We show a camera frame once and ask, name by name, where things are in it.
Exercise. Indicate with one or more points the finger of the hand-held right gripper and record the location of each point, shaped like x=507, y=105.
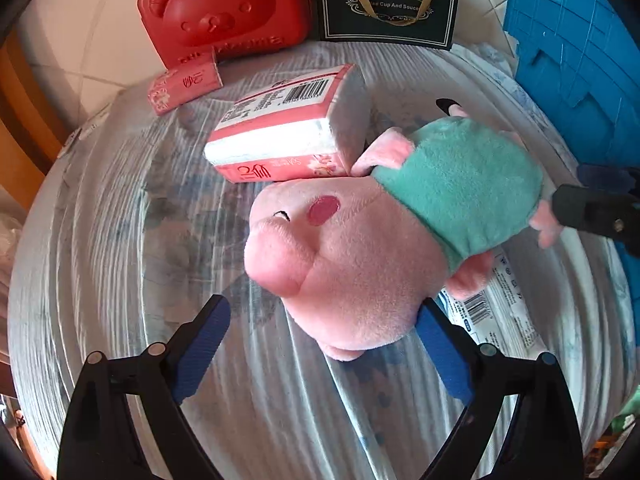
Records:
x=595, y=212
x=605, y=175

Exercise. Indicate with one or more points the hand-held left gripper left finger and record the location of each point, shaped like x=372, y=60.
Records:
x=200, y=355

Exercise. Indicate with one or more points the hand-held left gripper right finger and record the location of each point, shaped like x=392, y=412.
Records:
x=445, y=355

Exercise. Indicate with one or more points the pink pig plush teal shirt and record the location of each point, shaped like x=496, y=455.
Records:
x=350, y=260

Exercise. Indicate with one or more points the blue plastic storage crate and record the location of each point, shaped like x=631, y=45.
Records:
x=565, y=35

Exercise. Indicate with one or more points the white flat printed packet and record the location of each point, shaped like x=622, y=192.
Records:
x=500, y=310

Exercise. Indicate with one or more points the green cloth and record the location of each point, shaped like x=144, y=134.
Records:
x=622, y=422

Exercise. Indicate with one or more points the clear plastic bag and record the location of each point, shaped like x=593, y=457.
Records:
x=10, y=230

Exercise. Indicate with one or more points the large pink white tissue pack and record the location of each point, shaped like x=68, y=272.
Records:
x=280, y=125

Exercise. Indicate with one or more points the small pink tissue pack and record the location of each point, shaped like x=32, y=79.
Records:
x=182, y=85

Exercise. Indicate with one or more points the red bear-face suitcase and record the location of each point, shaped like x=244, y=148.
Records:
x=225, y=15

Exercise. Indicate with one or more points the wooden headboard frame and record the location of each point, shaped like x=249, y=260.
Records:
x=20, y=120

